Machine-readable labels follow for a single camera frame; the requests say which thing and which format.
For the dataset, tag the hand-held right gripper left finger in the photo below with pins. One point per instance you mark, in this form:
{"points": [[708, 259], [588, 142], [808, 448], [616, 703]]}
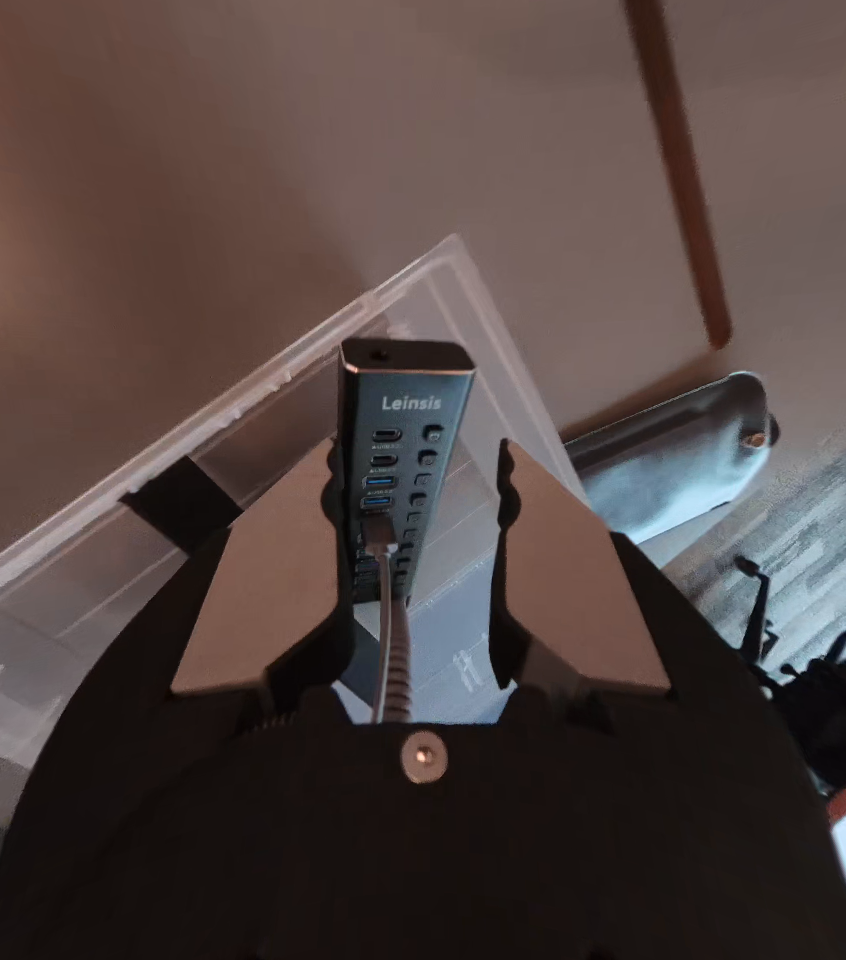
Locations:
{"points": [[273, 600]]}

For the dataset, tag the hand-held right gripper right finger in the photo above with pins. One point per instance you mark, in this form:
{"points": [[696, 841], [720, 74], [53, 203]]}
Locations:
{"points": [[580, 600]]}

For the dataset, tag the clear plastic box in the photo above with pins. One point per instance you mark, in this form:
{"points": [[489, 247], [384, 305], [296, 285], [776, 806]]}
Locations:
{"points": [[92, 585]]}

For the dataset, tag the black usb hub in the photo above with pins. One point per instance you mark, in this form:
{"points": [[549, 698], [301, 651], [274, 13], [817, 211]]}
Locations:
{"points": [[408, 375]]}

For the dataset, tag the grey metal desk foot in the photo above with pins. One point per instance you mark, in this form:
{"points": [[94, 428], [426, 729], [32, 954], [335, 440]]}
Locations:
{"points": [[678, 465]]}

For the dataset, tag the black office chair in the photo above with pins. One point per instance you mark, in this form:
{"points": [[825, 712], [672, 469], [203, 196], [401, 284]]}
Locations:
{"points": [[835, 697]]}

